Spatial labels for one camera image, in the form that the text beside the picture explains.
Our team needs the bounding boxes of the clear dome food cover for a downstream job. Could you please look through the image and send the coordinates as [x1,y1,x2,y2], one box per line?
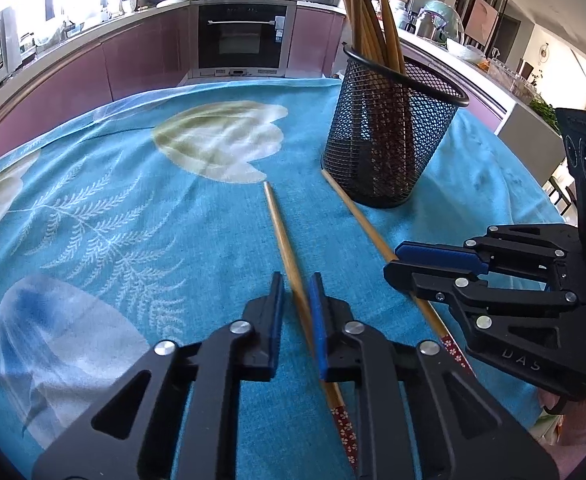
[423,2,465,46]

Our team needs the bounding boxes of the framed wall picture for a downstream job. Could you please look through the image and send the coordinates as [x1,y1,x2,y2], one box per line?
[466,0,509,47]

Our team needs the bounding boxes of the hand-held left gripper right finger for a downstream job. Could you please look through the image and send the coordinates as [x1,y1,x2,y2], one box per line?
[307,272,559,480]

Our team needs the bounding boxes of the bunch of wooden chopsticks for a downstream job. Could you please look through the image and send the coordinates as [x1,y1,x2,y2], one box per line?
[329,0,419,196]

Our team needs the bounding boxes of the black built-in oven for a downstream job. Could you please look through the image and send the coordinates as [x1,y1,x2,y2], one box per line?
[196,0,296,73]

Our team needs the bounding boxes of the wooden chopstick red patterned end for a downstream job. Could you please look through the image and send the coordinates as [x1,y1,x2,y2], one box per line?
[263,181,361,468]
[320,168,478,378]

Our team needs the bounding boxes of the dark wooden chair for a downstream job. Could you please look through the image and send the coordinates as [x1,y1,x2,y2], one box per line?
[547,174,580,217]

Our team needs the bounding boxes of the purple kitchen cabinets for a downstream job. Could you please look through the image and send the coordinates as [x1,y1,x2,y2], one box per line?
[0,7,504,161]

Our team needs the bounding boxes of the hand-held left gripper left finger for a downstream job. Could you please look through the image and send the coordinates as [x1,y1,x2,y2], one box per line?
[32,271,286,480]

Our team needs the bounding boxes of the green leafy vegetables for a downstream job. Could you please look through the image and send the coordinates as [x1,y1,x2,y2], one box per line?
[530,97,560,132]

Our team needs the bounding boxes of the white bowl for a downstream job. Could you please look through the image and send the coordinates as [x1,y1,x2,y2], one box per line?
[446,37,487,64]

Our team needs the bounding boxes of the black mesh utensil holder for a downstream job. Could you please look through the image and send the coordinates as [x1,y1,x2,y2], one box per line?
[320,42,471,209]

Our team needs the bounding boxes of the blue floral tablecloth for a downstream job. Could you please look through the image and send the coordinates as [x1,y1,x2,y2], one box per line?
[0,77,566,480]

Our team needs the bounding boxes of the steel kettle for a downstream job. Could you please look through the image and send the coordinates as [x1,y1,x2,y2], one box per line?
[415,8,448,41]

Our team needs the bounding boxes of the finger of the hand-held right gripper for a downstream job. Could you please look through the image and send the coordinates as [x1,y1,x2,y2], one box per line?
[396,224,582,277]
[383,259,580,332]

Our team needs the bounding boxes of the clear food container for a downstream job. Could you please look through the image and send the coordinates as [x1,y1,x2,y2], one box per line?
[488,57,540,102]

